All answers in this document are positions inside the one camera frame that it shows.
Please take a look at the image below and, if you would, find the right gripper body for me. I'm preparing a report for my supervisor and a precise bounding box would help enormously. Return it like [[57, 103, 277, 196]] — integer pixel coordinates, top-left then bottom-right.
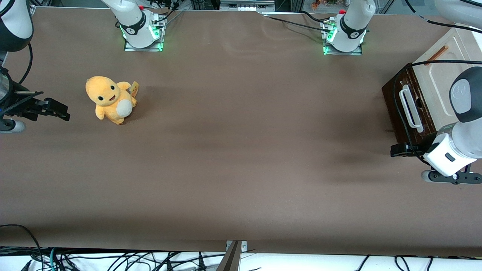
[[0, 69, 17, 115]]

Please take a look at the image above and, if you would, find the white drawer handle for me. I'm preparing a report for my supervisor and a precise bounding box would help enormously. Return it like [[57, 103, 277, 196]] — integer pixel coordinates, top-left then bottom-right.
[[398, 84, 425, 133]]

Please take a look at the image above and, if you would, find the dark wooden cabinet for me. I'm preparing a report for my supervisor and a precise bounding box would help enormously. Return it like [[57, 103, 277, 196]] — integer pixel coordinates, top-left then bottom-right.
[[381, 63, 441, 148]]

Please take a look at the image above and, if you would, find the yellow plush toy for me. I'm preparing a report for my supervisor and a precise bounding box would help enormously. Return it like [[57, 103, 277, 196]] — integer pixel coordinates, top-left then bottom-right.
[[85, 76, 139, 125]]

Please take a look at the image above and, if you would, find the cream plastic cabinet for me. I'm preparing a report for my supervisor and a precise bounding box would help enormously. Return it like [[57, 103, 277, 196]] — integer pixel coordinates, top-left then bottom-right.
[[412, 27, 482, 126]]

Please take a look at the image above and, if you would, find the brown table mat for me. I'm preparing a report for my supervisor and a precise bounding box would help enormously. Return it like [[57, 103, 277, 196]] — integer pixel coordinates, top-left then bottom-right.
[[0, 7, 482, 257]]

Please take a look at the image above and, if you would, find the grey power strip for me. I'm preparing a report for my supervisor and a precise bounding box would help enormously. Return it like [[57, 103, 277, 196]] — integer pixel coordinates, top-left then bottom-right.
[[220, 0, 276, 12]]

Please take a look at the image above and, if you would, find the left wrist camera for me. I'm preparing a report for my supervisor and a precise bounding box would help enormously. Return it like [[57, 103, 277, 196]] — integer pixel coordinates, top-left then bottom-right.
[[421, 169, 482, 186]]

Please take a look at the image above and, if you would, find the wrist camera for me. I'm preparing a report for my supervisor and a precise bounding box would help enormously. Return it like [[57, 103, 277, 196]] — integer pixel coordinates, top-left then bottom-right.
[[421, 169, 482, 186], [0, 119, 27, 134]]

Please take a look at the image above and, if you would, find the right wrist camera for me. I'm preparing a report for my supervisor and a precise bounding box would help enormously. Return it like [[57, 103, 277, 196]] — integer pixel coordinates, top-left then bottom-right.
[[0, 119, 27, 134]]

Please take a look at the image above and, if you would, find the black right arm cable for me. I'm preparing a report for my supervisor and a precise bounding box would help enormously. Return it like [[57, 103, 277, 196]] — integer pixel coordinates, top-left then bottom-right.
[[17, 41, 34, 85]]

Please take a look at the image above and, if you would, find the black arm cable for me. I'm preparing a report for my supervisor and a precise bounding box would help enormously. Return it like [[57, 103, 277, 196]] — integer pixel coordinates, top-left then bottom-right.
[[17, 41, 34, 85], [393, 0, 482, 166]]

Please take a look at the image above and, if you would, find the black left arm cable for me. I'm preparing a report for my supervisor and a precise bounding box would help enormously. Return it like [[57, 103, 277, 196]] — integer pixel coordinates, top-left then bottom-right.
[[393, 0, 482, 166]]

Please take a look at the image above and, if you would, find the orange cabinet handle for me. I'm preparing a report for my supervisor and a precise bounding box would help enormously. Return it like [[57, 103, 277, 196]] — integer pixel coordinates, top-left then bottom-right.
[[424, 45, 449, 66]]

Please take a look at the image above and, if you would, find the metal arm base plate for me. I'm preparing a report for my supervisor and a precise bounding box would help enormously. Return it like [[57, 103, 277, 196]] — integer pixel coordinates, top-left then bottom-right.
[[124, 17, 166, 52], [322, 19, 364, 56]]

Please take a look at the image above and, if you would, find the black looped cable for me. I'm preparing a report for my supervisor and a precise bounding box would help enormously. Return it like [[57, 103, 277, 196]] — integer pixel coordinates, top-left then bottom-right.
[[0, 224, 43, 264]]

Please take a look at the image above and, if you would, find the grey metal bracket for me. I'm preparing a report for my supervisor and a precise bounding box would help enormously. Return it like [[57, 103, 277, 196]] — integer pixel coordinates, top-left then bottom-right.
[[225, 240, 248, 252]]

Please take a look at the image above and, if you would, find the dark mounting post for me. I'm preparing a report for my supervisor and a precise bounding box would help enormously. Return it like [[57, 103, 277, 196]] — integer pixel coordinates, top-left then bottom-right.
[[216, 241, 242, 271]]

